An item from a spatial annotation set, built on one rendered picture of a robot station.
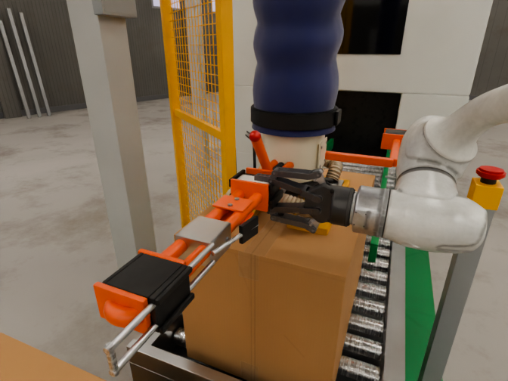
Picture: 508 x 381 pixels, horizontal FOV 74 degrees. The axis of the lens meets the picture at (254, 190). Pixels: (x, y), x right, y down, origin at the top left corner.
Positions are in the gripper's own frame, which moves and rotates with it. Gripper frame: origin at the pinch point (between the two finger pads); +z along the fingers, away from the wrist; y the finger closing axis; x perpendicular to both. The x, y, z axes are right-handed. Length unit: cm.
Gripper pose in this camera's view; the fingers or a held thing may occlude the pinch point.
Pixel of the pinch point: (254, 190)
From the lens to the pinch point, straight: 70.4
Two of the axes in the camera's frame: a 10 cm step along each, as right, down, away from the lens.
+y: -0.1, 9.1, 4.0
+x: 3.8, -3.7, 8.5
